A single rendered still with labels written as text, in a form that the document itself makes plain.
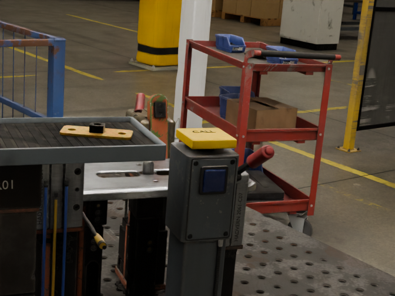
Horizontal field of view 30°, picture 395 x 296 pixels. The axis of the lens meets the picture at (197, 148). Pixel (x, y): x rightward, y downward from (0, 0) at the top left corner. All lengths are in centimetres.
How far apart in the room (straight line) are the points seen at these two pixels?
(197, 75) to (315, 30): 623
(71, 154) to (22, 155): 5
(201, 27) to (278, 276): 373
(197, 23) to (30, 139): 439
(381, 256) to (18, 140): 302
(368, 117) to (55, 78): 302
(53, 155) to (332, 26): 1085
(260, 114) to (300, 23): 821
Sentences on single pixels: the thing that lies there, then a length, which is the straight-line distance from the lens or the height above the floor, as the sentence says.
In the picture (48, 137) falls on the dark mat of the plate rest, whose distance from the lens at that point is 87.
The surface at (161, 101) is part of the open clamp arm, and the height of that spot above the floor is 110.
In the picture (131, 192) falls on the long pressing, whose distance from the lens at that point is 118.
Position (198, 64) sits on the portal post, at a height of 57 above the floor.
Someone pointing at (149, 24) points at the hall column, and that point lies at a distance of 841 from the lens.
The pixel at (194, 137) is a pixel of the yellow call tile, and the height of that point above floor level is 116.
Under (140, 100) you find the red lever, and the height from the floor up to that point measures 106.
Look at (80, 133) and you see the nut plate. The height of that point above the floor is 116.
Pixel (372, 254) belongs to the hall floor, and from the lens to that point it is 375.
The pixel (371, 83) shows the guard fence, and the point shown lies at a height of 50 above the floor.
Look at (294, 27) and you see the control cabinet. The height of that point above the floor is 29.
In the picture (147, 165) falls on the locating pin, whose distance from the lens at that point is 127.
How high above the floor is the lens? 139
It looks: 15 degrees down
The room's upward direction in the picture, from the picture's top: 5 degrees clockwise
